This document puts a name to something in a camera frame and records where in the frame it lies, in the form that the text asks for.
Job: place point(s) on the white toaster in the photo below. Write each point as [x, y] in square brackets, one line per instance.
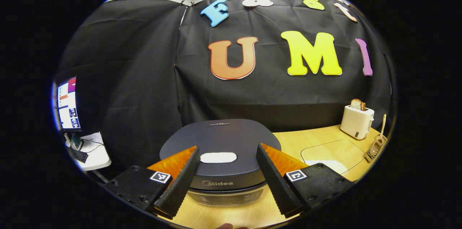
[356, 122]

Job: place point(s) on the white side table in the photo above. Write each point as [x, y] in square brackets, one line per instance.
[95, 155]

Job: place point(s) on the toast bread slice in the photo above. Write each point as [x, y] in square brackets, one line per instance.
[357, 104]

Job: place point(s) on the clear plastic container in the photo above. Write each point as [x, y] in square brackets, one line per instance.
[332, 151]

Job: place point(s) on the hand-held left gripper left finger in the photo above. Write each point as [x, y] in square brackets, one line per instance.
[178, 185]

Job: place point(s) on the dark grey rice cooker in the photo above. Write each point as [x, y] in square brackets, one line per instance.
[223, 137]

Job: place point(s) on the computer monitor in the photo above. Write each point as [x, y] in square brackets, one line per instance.
[68, 104]

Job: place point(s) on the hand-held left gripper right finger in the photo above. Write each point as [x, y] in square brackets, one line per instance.
[276, 185]

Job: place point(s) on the black keyboard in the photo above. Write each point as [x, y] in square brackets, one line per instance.
[78, 155]

